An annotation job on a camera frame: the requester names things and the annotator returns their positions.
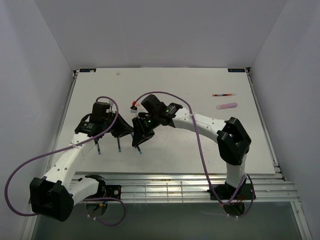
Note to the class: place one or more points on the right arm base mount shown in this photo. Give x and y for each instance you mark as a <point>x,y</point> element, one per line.
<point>225,192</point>

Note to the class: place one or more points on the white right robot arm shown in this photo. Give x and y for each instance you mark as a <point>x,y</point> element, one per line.
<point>230,136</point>

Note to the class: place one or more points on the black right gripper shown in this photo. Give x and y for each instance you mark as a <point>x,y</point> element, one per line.
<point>141,135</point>

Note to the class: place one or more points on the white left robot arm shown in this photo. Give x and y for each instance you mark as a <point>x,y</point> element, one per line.
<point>54,195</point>

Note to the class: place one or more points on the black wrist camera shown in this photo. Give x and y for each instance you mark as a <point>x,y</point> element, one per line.
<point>100,112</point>
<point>153,103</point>

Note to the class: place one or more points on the blue thin pen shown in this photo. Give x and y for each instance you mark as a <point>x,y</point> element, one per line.
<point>98,147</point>

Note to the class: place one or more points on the orange thin pen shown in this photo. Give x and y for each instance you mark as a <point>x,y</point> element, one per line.
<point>224,95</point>

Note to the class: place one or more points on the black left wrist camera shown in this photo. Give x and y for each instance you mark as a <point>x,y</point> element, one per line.
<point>100,112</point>

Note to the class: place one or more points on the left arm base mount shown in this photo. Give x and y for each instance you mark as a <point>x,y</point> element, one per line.
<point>107,191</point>

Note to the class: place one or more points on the teal thin pen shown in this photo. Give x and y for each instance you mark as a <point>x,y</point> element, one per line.
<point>137,146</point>

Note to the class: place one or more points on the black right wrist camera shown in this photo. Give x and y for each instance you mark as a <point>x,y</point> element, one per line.
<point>153,103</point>

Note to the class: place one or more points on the green thin pen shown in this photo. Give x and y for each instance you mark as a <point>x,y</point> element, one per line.
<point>119,144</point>

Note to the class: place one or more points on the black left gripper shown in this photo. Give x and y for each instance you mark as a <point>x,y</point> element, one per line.
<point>124,128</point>

